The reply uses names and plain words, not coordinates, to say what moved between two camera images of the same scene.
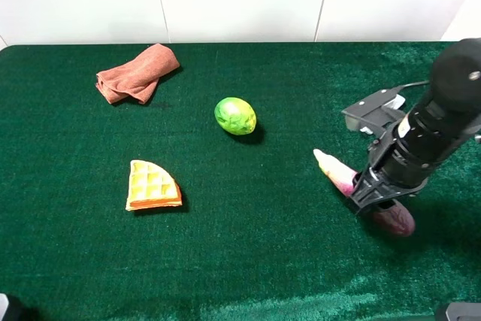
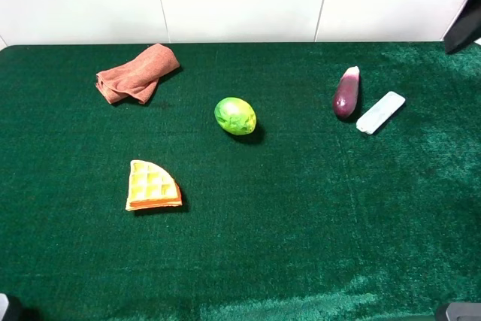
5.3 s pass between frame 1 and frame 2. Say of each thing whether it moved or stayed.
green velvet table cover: stayed
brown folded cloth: stayed
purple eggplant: moved
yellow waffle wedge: stayed
